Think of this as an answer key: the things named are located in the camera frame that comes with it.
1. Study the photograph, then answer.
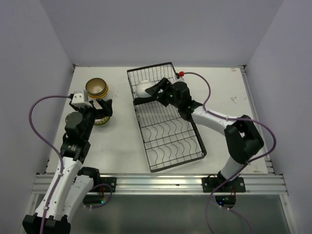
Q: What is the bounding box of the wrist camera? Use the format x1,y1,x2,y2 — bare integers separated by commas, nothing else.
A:
175,71,185,83
70,90,92,108

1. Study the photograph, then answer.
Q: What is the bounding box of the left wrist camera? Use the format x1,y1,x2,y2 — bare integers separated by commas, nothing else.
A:
70,90,92,108

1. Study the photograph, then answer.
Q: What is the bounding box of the dark patterned bowl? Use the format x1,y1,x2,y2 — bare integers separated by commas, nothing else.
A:
85,78,108,97

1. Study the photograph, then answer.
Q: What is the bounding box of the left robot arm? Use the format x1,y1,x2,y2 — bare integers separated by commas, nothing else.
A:
22,96,114,234

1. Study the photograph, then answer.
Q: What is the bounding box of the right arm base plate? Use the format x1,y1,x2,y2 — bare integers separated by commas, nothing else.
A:
201,175,246,193

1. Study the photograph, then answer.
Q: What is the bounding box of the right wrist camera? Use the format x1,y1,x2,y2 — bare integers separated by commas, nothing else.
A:
175,71,185,83

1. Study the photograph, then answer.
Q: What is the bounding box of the aluminium mounting rail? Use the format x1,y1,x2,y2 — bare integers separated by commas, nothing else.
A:
31,173,290,195

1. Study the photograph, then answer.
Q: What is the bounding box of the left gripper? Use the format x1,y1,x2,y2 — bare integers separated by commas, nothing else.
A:
69,98,112,140

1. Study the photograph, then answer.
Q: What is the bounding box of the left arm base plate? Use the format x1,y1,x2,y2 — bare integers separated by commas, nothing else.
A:
96,176,117,193

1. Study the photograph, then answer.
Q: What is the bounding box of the orange yellow bowl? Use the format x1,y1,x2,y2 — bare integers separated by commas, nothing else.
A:
88,94,107,100

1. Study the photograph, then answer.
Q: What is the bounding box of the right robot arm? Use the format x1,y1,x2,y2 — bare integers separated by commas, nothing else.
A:
136,78,264,192

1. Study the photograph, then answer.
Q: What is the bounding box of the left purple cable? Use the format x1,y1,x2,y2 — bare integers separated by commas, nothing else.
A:
28,95,113,234

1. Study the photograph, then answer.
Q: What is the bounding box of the lime yellow bowl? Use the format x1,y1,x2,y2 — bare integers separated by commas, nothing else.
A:
94,117,111,126

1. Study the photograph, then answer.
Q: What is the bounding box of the white ceramic bowl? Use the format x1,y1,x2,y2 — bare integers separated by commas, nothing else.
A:
136,80,153,98

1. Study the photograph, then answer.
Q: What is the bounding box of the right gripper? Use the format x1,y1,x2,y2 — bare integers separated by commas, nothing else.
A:
145,77,181,109

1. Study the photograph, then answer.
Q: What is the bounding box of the black wire dish rack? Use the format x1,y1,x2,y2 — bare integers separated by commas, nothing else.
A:
127,62,207,173

